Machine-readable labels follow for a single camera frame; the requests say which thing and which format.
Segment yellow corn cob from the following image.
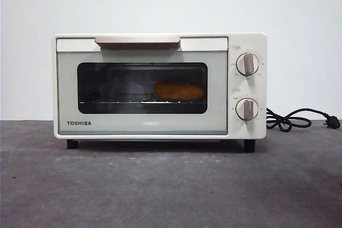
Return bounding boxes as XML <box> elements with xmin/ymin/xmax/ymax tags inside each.
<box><xmin>154</xmin><ymin>82</ymin><xmax>206</xmax><ymax>99</ymax></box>

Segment black power cable with plug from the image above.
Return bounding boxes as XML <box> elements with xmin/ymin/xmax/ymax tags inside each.
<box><xmin>266</xmin><ymin>107</ymin><xmax>341</xmax><ymax>132</ymax></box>

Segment oven door with glass window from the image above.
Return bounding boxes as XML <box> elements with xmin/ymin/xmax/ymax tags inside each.
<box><xmin>56</xmin><ymin>35</ymin><xmax>229</xmax><ymax>136</ymax></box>

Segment beige oven knob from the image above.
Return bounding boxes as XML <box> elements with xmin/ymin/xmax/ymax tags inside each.
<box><xmin>236</xmin><ymin>97</ymin><xmax>260</xmax><ymax>121</ymax></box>
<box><xmin>236</xmin><ymin>52</ymin><xmax>260</xmax><ymax>76</ymax></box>

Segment metal wire oven rack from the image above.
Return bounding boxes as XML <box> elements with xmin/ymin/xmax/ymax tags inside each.
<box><xmin>79</xmin><ymin>100</ymin><xmax>207</xmax><ymax>105</ymax></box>

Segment cream toaster oven body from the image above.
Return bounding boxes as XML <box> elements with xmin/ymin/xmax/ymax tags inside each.
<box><xmin>52</xmin><ymin>32</ymin><xmax>268</xmax><ymax>153</ymax></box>

